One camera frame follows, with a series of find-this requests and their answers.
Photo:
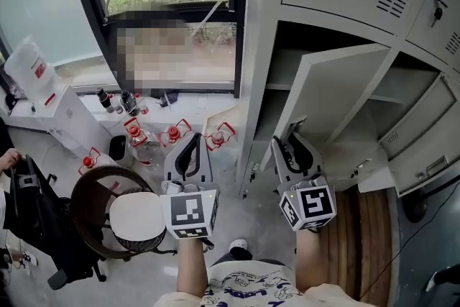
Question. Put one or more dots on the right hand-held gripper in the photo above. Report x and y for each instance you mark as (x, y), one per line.
(316, 205)

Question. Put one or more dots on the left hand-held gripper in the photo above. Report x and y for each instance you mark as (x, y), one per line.
(188, 208)

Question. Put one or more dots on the grey metal locker door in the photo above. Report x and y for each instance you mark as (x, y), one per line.
(420, 126)
(334, 93)

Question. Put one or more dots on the person's left forearm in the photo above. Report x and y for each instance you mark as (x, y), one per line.
(192, 269)

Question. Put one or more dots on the person's right forearm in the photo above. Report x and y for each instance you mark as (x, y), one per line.
(312, 262)

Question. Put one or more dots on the black-headed key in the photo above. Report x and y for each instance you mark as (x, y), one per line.
(437, 14)

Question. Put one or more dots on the small black device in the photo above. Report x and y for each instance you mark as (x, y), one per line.
(169, 99)

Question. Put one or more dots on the white bin black liner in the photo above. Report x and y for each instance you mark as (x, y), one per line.
(118, 151)

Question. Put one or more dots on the small clear bottle red label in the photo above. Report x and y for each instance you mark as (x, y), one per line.
(116, 106)
(143, 107)

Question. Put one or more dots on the brown wicker chair white cushion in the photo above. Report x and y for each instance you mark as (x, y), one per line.
(133, 215)

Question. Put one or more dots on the small dark bottle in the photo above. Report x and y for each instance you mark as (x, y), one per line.
(128, 102)
(103, 99)

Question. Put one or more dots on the person's left white shoe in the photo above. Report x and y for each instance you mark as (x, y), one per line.
(239, 243)

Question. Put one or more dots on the person's dark trousers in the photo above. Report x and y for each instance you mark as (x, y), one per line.
(237, 255)

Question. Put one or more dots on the wooden slat platform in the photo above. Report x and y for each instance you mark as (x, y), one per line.
(359, 244)

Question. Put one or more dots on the white cardboard box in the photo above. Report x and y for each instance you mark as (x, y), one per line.
(72, 115)

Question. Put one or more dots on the person's cream printed shirt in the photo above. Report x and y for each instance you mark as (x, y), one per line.
(248, 284)

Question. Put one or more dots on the clear plastic bag red label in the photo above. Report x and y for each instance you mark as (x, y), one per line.
(28, 61)

